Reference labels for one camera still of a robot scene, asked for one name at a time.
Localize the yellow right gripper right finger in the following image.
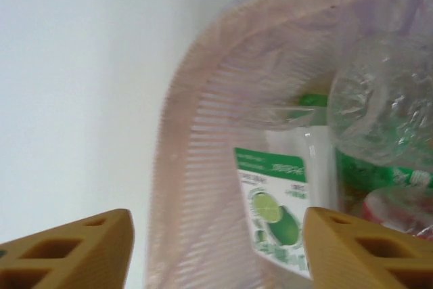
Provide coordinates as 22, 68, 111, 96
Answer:
302, 206, 433, 289

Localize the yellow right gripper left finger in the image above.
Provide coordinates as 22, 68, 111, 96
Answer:
0, 209, 136, 289

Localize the bottle with lime label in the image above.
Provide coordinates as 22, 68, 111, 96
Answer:
233, 125, 341, 282

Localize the crushed clear bottle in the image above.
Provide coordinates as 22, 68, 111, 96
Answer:
326, 37, 433, 168

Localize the green bottle white print label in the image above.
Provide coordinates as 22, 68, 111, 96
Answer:
297, 94, 433, 198

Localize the clear bottle red label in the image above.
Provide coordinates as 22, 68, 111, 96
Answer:
361, 185, 433, 239

